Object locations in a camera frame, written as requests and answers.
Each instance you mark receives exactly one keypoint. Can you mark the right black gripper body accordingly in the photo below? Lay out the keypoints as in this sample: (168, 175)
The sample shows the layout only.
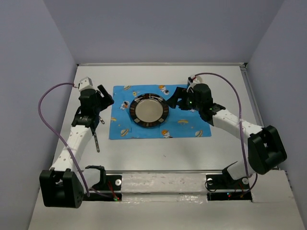
(190, 103)

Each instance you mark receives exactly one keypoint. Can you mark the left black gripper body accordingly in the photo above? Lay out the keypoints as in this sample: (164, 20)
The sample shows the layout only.
(98, 108)

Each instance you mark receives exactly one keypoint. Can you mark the blue space-print cloth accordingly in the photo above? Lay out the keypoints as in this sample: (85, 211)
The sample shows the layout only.
(178, 124)

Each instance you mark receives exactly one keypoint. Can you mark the black rimmed cream plate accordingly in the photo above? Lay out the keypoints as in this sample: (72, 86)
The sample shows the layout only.
(148, 110)

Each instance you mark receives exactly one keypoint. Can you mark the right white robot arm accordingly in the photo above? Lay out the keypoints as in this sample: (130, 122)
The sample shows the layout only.
(262, 146)

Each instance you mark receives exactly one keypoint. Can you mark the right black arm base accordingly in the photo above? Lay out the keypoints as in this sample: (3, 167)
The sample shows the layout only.
(222, 187)

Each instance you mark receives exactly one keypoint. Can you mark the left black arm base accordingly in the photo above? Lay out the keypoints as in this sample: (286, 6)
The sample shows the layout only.
(102, 186)

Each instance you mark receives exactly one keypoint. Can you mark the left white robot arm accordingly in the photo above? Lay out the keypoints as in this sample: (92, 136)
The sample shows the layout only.
(65, 184)

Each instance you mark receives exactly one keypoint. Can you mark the silver knife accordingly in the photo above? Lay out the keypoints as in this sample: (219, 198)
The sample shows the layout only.
(96, 142)

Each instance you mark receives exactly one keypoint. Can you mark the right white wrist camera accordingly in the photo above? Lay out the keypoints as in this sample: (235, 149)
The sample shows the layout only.
(192, 81)

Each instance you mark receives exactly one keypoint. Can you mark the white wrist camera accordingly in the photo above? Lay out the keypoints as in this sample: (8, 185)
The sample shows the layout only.
(192, 81)
(85, 84)

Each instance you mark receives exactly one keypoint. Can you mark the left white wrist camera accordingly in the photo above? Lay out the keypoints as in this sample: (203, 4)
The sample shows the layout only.
(85, 84)

